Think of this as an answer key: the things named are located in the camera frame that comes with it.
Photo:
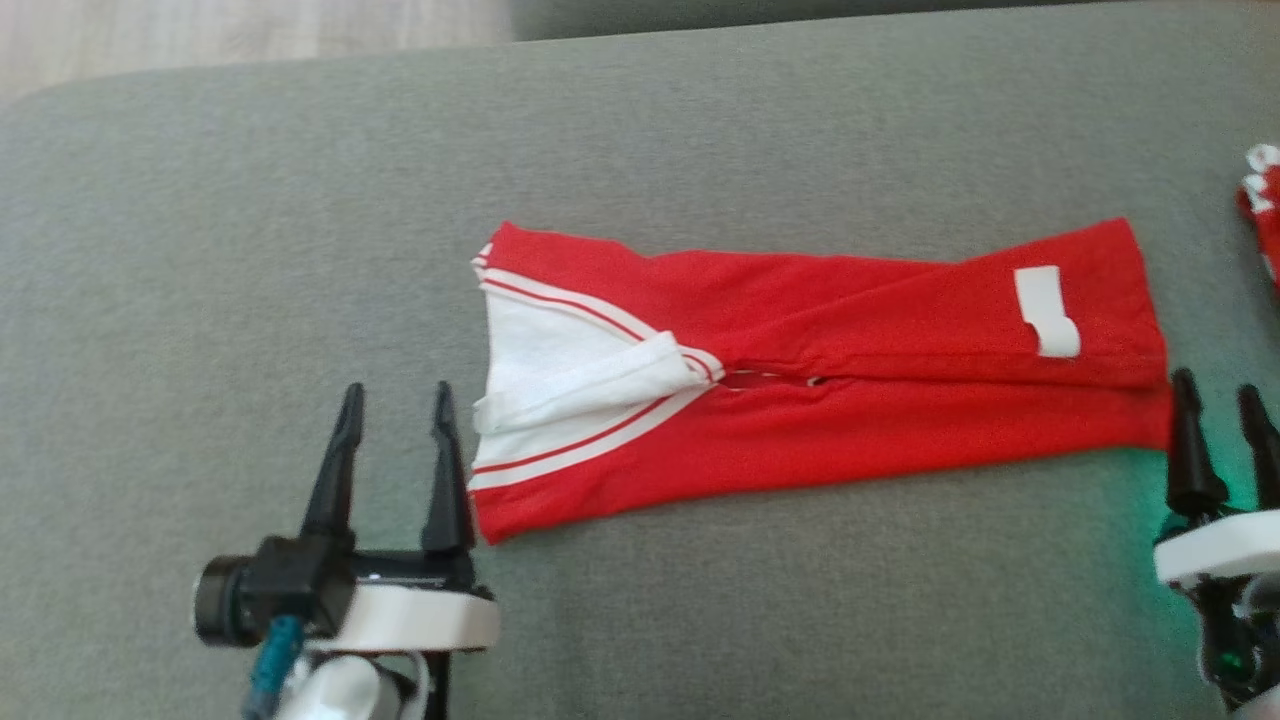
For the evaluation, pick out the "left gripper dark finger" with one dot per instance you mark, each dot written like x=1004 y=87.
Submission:
x=447 y=490
x=335 y=490

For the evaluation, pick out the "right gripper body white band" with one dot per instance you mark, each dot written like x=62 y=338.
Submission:
x=1220 y=550

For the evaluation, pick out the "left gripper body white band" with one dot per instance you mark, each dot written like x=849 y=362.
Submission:
x=420 y=620

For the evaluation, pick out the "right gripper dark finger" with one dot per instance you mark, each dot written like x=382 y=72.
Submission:
x=1195 y=470
x=1265 y=460

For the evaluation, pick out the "red garment white printed patches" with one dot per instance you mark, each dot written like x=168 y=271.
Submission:
x=1265 y=225

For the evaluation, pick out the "red jersey white striped sleeves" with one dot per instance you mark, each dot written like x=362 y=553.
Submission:
x=850 y=430

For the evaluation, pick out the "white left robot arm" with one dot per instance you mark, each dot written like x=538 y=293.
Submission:
x=340 y=695

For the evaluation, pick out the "large grey sofa seat cushion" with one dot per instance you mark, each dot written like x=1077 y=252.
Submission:
x=200 y=250

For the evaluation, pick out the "small grey sofa cushion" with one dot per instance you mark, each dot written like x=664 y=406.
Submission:
x=700 y=12

